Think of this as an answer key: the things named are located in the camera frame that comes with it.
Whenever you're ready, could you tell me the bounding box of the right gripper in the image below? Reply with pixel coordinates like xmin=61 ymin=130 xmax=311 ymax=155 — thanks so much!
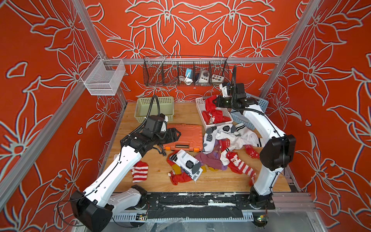
xmin=211 ymin=95 xmax=237 ymax=109

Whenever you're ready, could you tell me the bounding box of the white black patterned sock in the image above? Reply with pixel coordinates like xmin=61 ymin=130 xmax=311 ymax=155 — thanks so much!
xmin=169 ymin=150 xmax=203 ymax=182

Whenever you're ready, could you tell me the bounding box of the red patterned knit sock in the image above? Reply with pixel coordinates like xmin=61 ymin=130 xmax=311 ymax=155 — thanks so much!
xmin=218 ymin=139 xmax=236 ymax=153

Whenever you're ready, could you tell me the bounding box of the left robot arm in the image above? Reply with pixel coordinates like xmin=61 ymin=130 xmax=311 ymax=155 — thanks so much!
xmin=69 ymin=113 xmax=181 ymax=232

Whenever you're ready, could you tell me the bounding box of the blue plastic basket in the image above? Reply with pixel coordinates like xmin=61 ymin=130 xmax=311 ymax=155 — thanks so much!
xmin=230 ymin=93 xmax=268 ymax=131

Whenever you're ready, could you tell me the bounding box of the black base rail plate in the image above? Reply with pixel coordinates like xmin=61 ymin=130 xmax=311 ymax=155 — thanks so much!
xmin=114 ymin=192 xmax=275 ymax=223

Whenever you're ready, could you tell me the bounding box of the orange plastic tool case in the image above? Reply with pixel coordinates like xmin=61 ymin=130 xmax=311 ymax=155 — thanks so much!
xmin=164 ymin=124 xmax=203 ymax=152

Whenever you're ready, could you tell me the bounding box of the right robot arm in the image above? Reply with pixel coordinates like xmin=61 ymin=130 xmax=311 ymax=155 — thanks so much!
xmin=213 ymin=83 xmax=296 ymax=208

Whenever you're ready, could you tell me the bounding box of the red white striped santa sock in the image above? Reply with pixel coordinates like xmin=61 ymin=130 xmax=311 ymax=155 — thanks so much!
xmin=226 ymin=152 xmax=257 ymax=186

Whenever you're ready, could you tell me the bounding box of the white socket cube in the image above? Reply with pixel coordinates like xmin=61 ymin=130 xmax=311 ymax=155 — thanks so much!
xmin=196 ymin=69 xmax=210 ymax=84

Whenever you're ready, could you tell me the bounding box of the white power adapter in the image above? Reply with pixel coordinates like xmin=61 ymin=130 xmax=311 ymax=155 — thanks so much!
xmin=178 ymin=69 xmax=193 ymax=86

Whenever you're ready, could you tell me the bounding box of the purple ribbed sock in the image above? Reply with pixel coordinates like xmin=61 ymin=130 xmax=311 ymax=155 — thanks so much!
xmin=195 ymin=152 xmax=228 ymax=171

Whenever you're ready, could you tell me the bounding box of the black wire wall basket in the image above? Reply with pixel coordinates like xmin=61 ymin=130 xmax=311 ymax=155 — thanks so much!
xmin=143 ymin=55 xmax=230 ymax=87

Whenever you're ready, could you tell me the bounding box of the white plastic basket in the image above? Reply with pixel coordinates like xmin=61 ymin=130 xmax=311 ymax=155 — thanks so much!
xmin=195 ymin=95 xmax=233 ymax=130

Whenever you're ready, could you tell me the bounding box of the white black sock pile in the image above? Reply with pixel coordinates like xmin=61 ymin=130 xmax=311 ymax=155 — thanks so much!
xmin=203 ymin=123 xmax=266 ymax=154

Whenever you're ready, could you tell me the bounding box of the green plastic basket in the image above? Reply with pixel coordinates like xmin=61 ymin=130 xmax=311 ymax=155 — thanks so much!
xmin=134 ymin=97 xmax=174 ymax=123

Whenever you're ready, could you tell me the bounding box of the white wire wall basket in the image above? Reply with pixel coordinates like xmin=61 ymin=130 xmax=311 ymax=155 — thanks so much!
xmin=81 ymin=60 xmax=126 ymax=96

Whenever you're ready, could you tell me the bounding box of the red christmas sock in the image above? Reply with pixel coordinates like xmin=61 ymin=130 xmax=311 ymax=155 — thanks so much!
xmin=203 ymin=95 xmax=223 ymax=118

